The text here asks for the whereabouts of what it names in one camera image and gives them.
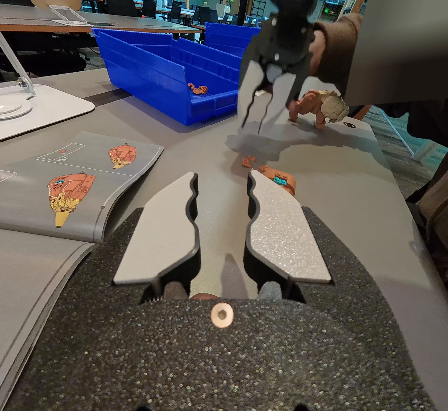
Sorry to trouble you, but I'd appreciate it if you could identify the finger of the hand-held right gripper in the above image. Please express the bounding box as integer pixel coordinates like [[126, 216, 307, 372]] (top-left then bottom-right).
[[237, 62, 264, 129], [258, 74, 295, 135]]

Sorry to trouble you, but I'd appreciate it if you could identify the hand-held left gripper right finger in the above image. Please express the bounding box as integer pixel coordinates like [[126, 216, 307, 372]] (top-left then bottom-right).
[[243, 169, 333, 284]]

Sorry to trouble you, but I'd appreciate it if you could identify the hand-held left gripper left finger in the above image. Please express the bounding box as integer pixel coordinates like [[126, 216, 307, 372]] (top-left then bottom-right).
[[112, 171, 202, 286]]

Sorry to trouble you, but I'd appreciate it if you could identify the orange brick-built toy limb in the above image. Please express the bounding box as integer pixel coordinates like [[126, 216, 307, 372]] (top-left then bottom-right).
[[259, 165, 297, 197]]

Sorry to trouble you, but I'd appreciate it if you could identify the blue plastic bin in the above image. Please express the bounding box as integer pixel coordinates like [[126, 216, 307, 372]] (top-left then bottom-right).
[[92, 27, 242, 126], [204, 22, 263, 58]]

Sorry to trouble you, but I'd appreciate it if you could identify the grey desk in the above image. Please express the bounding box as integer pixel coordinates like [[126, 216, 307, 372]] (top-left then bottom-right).
[[0, 68, 448, 411]]

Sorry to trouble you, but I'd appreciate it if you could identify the long wood-edged desk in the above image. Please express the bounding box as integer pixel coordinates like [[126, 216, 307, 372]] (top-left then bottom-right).
[[0, 3, 200, 34]]

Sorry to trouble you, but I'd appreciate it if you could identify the person's right hand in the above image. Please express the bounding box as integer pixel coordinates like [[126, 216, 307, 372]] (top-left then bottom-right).
[[308, 30, 329, 84]]

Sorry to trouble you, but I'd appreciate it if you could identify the brick-built toy figure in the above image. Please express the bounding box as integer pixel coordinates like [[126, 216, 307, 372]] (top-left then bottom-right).
[[288, 90, 350, 130]]

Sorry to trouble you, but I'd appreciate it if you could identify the grey instruction booklet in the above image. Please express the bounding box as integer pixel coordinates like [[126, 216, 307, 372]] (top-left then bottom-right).
[[0, 130, 164, 389]]

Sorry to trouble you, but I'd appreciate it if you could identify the clear acrylic stand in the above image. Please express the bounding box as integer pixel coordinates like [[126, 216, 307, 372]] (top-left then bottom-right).
[[48, 5, 88, 25]]

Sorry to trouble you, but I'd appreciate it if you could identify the clear stand with round foot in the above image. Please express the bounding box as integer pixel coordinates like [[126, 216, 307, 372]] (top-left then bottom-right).
[[0, 31, 35, 119]]

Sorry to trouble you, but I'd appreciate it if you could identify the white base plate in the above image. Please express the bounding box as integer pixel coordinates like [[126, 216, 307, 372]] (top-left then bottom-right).
[[0, 84, 96, 141]]

